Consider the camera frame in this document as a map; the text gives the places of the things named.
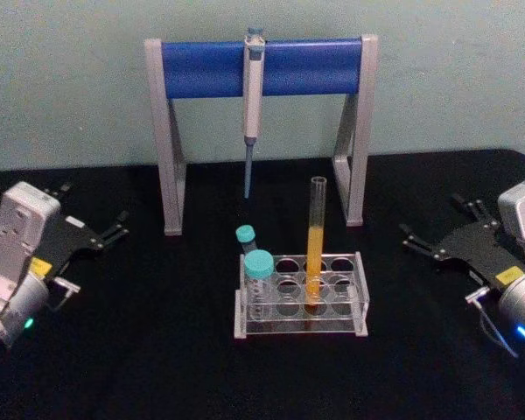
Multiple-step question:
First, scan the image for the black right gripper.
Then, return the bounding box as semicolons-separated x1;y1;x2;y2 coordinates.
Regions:
399;193;525;291

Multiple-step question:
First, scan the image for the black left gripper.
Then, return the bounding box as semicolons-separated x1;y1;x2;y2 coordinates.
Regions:
29;182;131;281

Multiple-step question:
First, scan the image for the glass tube with orange liquid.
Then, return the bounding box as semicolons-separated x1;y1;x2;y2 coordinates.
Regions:
304;175;330;314

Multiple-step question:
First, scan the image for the clear acrylic tube rack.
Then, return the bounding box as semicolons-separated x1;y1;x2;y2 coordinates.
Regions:
233;250;373;340

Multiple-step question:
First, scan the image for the small tube with teal cap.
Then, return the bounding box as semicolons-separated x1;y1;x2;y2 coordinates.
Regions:
234;224;257;257

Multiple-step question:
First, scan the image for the large tube with teal cap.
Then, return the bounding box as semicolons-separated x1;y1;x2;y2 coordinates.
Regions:
243;249;276;321

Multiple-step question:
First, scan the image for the black table cloth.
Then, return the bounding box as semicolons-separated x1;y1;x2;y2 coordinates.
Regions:
0;148;525;420

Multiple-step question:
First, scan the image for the white pipette with blue tip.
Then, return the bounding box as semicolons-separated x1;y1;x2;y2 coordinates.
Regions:
242;26;266;200

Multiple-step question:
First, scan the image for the grey stand with blue bar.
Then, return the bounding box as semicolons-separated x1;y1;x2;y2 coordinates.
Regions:
143;33;380;237

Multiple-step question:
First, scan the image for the right gripper cable with plug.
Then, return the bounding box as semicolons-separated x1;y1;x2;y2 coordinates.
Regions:
465;285;521;360

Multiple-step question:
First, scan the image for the gripper cable with plug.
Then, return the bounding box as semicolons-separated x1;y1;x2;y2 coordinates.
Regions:
47;276;81;312
465;285;521;360

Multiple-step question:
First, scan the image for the left gripper cable with plug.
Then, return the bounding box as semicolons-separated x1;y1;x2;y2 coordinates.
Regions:
47;276;81;312

